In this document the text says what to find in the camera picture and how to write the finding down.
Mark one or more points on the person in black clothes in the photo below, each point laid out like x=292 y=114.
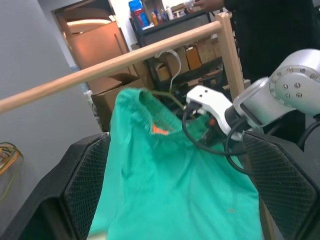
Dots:
x=272 y=35

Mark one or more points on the wooden rack post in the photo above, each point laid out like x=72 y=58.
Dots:
x=230 y=57

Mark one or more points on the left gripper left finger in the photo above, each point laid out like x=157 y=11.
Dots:
x=75 y=185

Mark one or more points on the black metal shelf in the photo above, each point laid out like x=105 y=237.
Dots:
x=175 y=27

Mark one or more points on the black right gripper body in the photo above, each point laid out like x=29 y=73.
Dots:
x=210 y=133

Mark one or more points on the wooden rack rod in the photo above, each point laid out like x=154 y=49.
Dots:
x=100 y=70

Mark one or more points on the cardboard boxes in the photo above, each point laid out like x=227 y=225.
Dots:
x=95 y=42

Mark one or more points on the white hanger hook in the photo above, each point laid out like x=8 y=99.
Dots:
x=178 y=62

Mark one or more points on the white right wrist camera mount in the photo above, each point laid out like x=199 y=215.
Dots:
x=212 y=100

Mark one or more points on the blue package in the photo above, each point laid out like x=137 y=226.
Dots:
x=138 y=12

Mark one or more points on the brown cardboard box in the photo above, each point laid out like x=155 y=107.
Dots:
x=107 y=100

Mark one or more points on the orange bottle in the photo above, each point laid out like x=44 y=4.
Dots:
x=155 y=18

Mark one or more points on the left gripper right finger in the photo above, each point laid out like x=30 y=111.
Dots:
x=282 y=180

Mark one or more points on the person's hand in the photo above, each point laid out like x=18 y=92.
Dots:
x=208 y=4

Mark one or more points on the orange box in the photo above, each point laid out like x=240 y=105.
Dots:
x=193 y=57
x=163 y=72

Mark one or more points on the white bottle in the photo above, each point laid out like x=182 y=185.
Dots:
x=170 y=13

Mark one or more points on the green t-shirt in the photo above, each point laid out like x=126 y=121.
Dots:
x=170 y=180

